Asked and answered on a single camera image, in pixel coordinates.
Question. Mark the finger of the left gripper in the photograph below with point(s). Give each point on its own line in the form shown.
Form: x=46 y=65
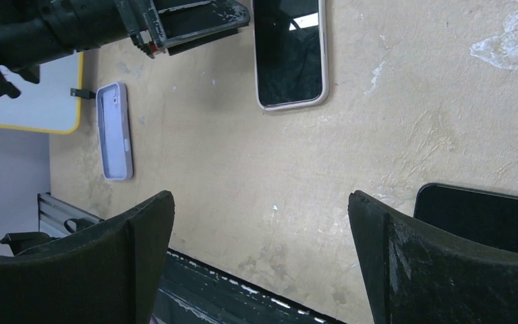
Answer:
x=184 y=25

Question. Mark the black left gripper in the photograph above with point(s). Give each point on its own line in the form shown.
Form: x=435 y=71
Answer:
x=37 y=32

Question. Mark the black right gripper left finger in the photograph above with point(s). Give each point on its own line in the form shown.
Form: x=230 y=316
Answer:
x=106 y=273

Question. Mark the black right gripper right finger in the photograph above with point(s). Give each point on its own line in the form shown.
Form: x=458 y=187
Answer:
x=416 y=273

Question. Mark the beige phone case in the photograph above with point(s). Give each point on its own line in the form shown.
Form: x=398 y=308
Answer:
x=326 y=53

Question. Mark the lavender phone case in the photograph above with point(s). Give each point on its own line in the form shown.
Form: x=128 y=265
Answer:
x=115 y=144

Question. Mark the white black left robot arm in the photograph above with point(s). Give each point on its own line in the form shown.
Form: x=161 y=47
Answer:
x=107 y=272

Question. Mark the yellow-framed whiteboard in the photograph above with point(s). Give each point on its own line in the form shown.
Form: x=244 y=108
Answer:
x=48 y=106

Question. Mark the black whiteboard clip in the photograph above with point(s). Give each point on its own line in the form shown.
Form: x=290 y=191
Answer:
x=83 y=93

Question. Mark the aluminium frame rail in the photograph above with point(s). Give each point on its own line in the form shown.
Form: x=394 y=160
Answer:
x=56 y=219

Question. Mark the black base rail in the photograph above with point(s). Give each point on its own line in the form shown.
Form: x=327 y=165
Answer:
x=191 y=291

